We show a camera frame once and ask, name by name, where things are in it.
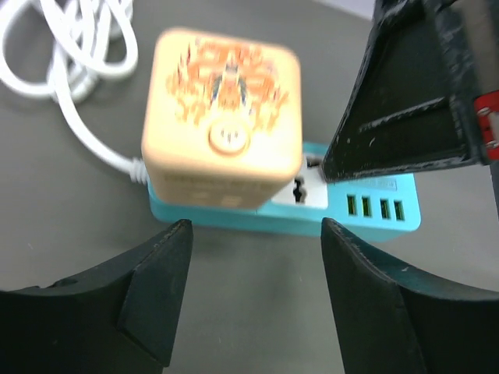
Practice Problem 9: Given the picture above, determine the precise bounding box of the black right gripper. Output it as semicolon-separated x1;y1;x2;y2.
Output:
322;1;498;199

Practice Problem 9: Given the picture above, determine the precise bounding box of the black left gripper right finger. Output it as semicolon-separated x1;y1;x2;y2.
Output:
320;218;498;374

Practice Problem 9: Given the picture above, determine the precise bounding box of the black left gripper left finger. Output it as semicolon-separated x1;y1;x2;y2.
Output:
1;220;193;373

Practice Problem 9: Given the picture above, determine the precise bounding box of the teal power strip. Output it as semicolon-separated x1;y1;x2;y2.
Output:
148;143;421;242

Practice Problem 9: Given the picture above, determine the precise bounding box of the orange wooden cube plug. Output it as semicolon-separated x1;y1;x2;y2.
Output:
141;27;303;210

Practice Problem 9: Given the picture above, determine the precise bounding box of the white cable with plug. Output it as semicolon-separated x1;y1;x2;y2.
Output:
0;0;151;184

